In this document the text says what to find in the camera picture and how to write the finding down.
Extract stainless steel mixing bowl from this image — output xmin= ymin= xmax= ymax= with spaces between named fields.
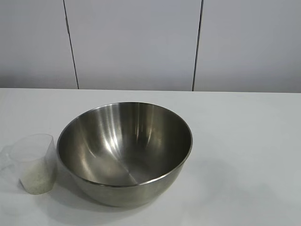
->
xmin=56 ymin=101 xmax=194 ymax=208

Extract clear plastic measuring cup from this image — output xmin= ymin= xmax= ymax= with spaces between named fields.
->
xmin=0 ymin=133 xmax=58 ymax=195

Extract white rice grains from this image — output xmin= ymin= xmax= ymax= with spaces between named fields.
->
xmin=20 ymin=162 xmax=57 ymax=195

